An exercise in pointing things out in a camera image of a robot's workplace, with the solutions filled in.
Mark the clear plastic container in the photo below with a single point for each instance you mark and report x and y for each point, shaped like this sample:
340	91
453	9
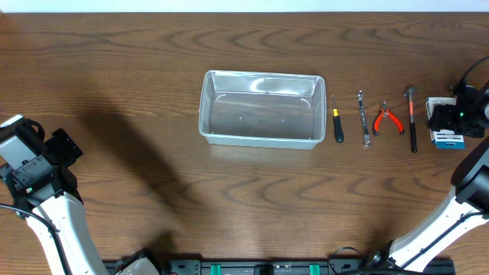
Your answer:
255	109

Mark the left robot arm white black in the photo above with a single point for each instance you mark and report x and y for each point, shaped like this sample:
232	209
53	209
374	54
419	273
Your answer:
44	192

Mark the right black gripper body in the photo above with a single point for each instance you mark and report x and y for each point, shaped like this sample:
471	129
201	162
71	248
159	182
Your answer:
470	121

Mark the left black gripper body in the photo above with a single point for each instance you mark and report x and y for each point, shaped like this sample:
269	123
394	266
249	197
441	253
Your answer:
60	154

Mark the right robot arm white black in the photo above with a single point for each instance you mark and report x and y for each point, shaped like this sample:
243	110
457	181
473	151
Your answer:
464	208

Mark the small hammer black handle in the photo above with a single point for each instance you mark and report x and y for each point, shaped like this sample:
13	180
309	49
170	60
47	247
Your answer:
409	93

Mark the black yellow screwdriver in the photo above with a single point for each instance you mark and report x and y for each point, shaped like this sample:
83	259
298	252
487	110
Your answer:
339	135

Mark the silver wrench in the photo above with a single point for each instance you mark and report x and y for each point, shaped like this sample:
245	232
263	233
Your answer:
366	135

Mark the white blue cardboard box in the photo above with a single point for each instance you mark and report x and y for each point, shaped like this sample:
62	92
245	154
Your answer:
443	139

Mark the black mounting rail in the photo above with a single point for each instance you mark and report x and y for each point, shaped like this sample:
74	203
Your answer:
315	267

